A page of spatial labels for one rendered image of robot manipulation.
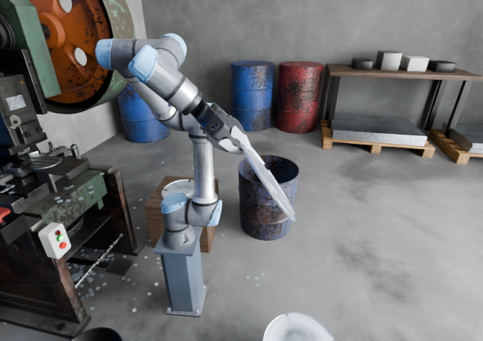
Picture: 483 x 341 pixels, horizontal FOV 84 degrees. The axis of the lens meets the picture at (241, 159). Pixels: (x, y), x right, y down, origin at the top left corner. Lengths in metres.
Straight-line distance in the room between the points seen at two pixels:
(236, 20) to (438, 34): 2.64
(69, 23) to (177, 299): 1.47
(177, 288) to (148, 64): 1.13
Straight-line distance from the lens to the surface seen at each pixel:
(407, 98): 4.57
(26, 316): 1.94
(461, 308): 2.04
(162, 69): 0.65
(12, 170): 1.62
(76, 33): 1.69
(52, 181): 1.54
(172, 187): 1.94
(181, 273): 1.42
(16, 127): 1.50
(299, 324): 1.34
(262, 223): 1.88
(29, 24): 1.54
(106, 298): 1.85
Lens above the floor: 1.37
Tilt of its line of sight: 27 degrees down
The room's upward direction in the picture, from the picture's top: straight up
